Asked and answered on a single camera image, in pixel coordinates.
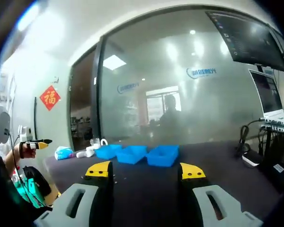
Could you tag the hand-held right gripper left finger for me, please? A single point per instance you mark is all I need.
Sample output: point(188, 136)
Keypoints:
point(71, 205)

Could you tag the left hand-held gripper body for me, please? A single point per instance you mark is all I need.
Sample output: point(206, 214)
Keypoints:
point(26, 133)

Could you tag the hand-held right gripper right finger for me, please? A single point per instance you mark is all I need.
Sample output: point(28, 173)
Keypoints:
point(224, 208)

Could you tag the blue plastic bin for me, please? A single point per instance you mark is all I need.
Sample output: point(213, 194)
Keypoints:
point(107, 151)
point(162, 155)
point(131, 154)

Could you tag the person's left hand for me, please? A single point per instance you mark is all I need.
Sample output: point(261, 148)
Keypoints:
point(29, 153)

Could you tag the blue white tissue pack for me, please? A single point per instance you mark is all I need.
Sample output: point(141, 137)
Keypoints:
point(64, 153)

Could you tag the white chest device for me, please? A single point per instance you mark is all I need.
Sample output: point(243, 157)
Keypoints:
point(2, 123)

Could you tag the black backpack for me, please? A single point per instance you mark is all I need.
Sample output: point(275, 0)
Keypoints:
point(36, 179)

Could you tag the teal plastic crate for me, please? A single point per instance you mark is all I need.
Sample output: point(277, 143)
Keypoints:
point(30, 189)

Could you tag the white power adapter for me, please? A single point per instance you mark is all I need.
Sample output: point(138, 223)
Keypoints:
point(251, 160)

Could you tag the white laptop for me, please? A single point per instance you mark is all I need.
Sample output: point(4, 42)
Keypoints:
point(267, 94)

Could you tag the black monitor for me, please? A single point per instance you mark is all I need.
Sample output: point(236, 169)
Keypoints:
point(251, 37)

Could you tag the black wall strip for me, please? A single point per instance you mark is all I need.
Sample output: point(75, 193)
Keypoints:
point(35, 116)

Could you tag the red diamond wall decoration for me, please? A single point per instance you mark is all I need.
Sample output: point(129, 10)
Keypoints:
point(50, 98)

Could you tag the white wall switch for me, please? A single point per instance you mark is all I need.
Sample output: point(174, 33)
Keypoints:
point(55, 79)

